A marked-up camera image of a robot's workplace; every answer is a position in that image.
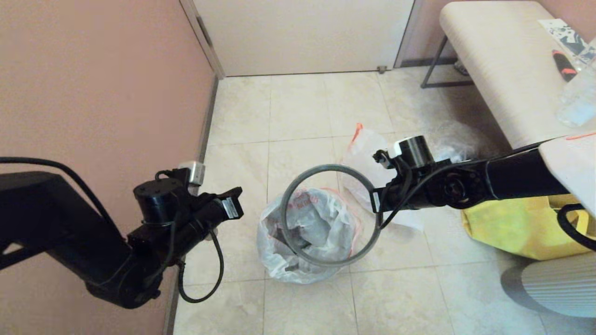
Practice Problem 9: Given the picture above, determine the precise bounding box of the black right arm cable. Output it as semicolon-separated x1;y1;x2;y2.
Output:
378;137;596;253

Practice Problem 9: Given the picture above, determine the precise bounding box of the white bag with cartoon print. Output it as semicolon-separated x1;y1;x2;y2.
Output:
257;188;369;285

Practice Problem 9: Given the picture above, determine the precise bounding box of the printed black white label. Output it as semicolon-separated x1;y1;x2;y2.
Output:
538;19;587;56

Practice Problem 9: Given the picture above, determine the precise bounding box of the black round trash bin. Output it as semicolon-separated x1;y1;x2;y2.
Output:
270;205;354;277

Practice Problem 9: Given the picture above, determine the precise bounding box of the grey ribbed robot base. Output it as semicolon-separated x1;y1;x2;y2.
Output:
501;254;596;318

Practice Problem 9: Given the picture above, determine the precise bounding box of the white door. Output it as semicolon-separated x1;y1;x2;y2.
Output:
193;0;416;76

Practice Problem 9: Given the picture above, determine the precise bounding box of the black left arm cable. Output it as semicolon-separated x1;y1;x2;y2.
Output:
0;157;225;304

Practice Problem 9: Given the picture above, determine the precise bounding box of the yellow shopping bag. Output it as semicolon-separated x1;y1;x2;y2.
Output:
462;194;596;261

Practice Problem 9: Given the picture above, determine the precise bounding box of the translucent white red-trimmed bag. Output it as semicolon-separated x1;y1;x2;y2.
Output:
340;123;425;232

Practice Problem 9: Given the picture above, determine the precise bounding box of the clear bag with dark contents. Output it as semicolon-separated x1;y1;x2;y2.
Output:
428;122;487;162

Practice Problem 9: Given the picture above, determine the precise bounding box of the grey plastic bin ring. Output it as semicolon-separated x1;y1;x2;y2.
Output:
280;164;384;268

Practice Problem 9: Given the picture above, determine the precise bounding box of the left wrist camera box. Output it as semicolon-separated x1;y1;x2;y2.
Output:
178;161;206;188

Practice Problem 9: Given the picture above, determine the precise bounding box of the beige table with metal legs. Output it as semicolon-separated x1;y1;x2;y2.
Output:
421;0;596;149

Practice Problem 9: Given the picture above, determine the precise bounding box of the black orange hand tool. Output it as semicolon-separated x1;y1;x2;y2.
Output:
552;49;578;82

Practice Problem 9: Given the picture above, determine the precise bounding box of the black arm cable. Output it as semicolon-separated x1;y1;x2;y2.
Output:
0;157;225;304
378;137;596;253

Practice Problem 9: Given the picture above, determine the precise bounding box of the clear water bottle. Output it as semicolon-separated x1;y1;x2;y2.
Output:
556;40;596;128

